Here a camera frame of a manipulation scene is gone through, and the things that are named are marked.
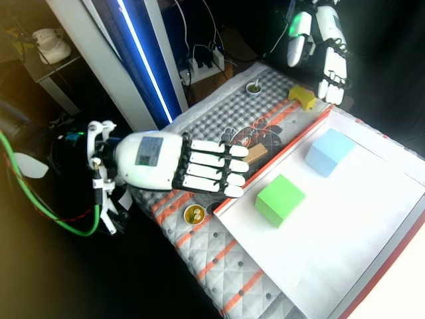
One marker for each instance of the white power strip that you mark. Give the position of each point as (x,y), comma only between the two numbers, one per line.
(199,74)

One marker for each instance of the yellow arch block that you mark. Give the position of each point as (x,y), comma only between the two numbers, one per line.
(302,96)

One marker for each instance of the grey metal shelf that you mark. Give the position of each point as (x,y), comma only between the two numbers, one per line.
(59,89)

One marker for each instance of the brown wooden block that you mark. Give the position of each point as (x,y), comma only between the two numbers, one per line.
(257,153)

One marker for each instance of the blue cube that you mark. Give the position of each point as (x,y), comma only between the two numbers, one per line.
(328,153)

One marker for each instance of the grey quilt with bear print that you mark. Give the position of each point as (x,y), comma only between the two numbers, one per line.
(212,109)

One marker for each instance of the white paper sheet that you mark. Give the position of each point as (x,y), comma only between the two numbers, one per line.
(332,232)

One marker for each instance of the white post with blue light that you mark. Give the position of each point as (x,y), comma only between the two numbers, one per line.
(99,50)

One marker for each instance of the white plastic object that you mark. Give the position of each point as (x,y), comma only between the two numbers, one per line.
(53,50)

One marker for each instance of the toy bowl with yellow soup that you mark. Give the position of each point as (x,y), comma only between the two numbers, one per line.
(194,214)

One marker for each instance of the green cube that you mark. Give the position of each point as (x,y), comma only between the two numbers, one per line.
(280,201)

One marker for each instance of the toy bowl with green soup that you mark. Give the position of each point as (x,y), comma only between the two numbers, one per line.
(254,89)

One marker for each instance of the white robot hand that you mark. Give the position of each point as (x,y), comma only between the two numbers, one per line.
(149,159)
(333,63)

